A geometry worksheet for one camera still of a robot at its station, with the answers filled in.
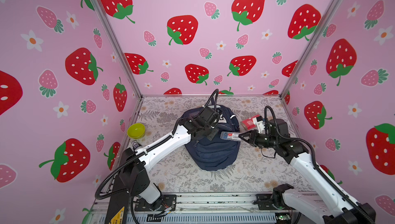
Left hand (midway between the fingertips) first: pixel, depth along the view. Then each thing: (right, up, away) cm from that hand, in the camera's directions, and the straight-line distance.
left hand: (213, 128), depth 79 cm
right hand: (+12, -3, -5) cm, 13 cm away
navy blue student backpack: (+1, -14, +1) cm, 14 cm away
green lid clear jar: (-50, -4, +21) cm, 55 cm away
